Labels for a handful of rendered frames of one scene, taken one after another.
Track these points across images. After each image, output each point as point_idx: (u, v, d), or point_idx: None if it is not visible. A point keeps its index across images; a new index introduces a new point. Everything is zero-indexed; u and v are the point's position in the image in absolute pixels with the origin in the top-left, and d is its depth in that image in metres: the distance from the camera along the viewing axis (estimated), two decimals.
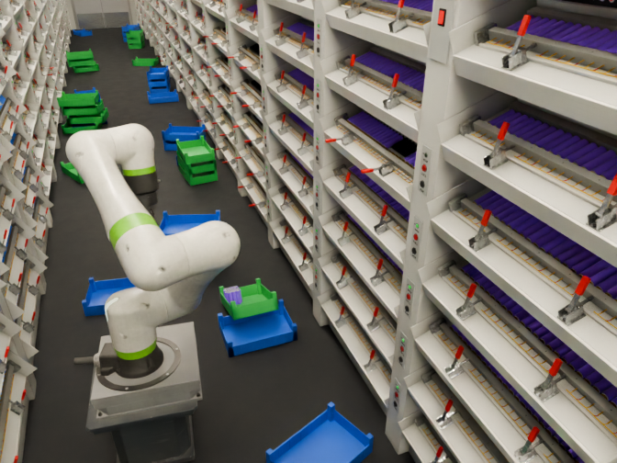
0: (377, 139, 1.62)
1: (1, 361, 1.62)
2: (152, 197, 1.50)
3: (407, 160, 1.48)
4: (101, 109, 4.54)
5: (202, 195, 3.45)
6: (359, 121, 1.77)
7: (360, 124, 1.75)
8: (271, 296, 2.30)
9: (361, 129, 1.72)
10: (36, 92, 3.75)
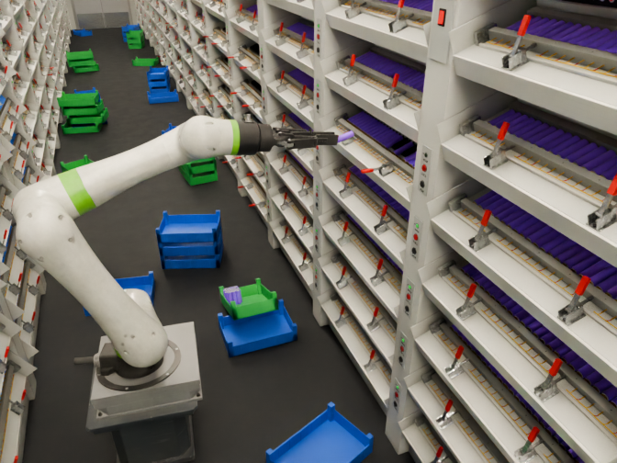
0: (377, 140, 1.62)
1: (1, 361, 1.62)
2: None
3: (407, 160, 1.48)
4: (101, 109, 4.54)
5: (202, 195, 3.45)
6: (359, 121, 1.77)
7: (360, 124, 1.75)
8: (271, 296, 2.30)
9: (361, 129, 1.72)
10: (36, 92, 3.75)
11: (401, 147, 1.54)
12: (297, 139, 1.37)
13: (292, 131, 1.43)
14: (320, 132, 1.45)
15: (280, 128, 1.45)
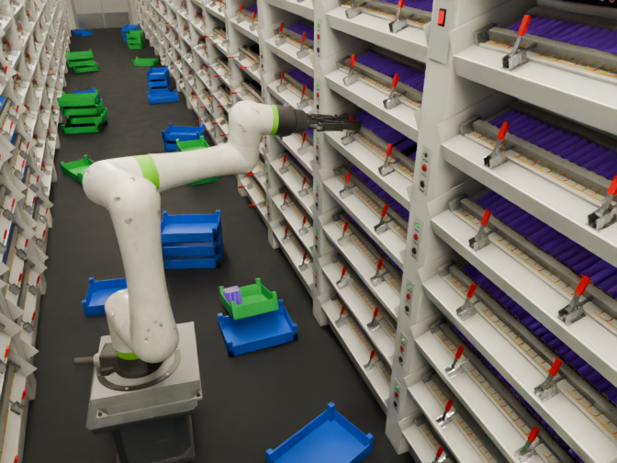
0: (382, 137, 1.62)
1: (1, 361, 1.62)
2: (299, 116, 1.58)
3: (411, 157, 1.49)
4: (101, 109, 4.54)
5: (202, 195, 3.45)
6: (363, 119, 1.77)
7: (364, 122, 1.75)
8: (271, 296, 2.30)
9: (364, 127, 1.72)
10: (36, 92, 3.75)
11: (406, 144, 1.54)
12: None
13: None
14: (347, 129, 1.68)
15: (321, 130, 1.60)
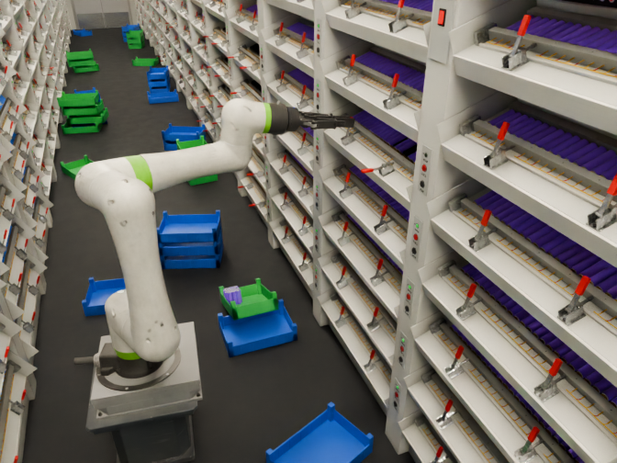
0: (382, 137, 1.62)
1: (1, 361, 1.62)
2: (292, 114, 1.57)
3: (411, 158, 1.49)
4: (101, 109, 4.54)
5: (202, 195, 3.45)
6: (363, 119, 1.77)
7: (364, 122, 1.75)
8: (271, 296, 2.30)
9: (364, 127, 1.72)
10: (36, 92, 3.75)
11: (406, 144, 1.54)
12: None
13: None
14: (340, 126, 1.67)
15: (316, 129, 1.59)
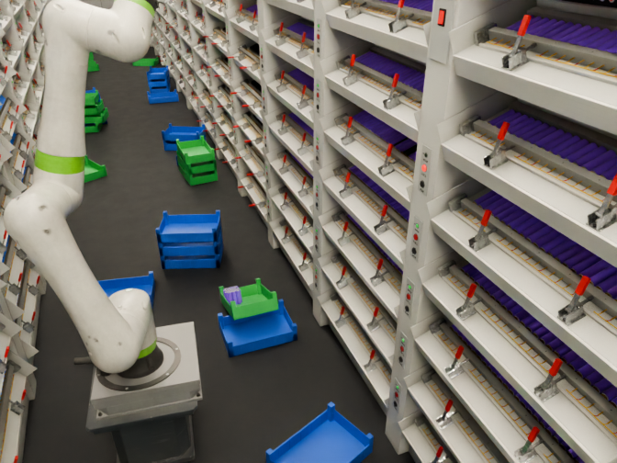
0: (382, 137, 1.62)
1: (1, 361, 1.62)
2: None
3: (411, 157, 1.49)
4: (101, 109, 4.54)
5: (202, 195, 3.45)
6: (363, 119, 1.77)
7: (364, 122, 1.75)
8: (271, 296, 2.30)
9: (364, 127, 1.72)
10: (36, 92, 3.75)
11: (406, 144, 1.54)
12: None
13: None
14: None
15: None
